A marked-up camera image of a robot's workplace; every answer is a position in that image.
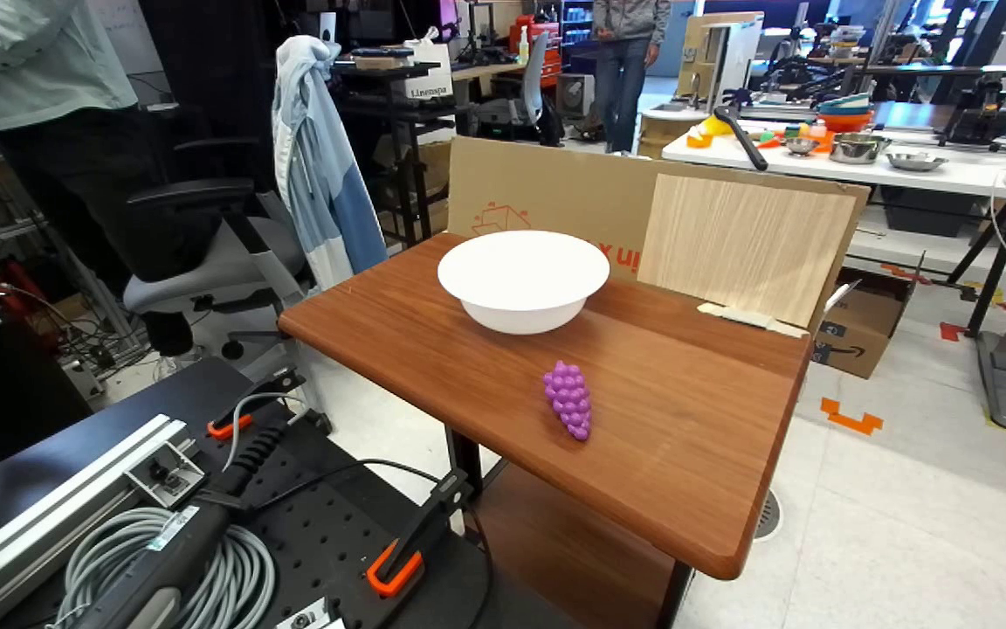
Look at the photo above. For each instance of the metal bowl on background table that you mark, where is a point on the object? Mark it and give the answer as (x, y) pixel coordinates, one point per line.
(914, 159)

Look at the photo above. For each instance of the white bowl dish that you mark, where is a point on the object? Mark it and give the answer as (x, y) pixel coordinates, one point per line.
(521, 282)

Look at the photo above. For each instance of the person in light shirt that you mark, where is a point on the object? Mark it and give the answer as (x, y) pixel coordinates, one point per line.
(75, 133)

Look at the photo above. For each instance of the cardboard panel behind table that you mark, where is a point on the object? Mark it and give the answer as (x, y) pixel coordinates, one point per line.
(600, 198)

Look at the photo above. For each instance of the person in jeans background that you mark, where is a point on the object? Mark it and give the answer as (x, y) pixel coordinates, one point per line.
(628, 35)

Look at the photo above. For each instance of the light wooden board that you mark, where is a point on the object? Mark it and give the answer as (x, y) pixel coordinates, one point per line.
(748, 245)

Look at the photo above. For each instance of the purple toy grape bunch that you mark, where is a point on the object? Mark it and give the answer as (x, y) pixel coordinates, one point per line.
(569, 400)

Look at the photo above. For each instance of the black office chair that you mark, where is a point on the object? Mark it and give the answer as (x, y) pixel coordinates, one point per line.
(241, 258)

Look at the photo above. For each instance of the orange black clamp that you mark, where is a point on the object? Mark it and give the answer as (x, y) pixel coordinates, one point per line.
(402, 562)

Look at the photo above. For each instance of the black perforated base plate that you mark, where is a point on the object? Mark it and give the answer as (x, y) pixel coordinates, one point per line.
(289, 554)

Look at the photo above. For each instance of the white background table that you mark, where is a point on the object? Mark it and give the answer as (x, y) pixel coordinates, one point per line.
(958, 169)

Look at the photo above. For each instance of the aluminium extrusion rail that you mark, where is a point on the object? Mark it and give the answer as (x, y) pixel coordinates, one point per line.
(151, 465)

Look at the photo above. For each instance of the brown wooden table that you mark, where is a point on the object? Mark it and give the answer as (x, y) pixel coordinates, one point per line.
(691, 418)

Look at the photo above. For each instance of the blue white hanging jacket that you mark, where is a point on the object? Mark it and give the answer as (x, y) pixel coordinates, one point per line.
(316, 166)

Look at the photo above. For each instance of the orange floor marker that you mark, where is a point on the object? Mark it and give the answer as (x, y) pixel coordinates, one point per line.
(863, 425)

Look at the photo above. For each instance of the open cardboard box on floor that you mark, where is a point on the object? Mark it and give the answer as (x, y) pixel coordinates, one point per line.
(861, 323)

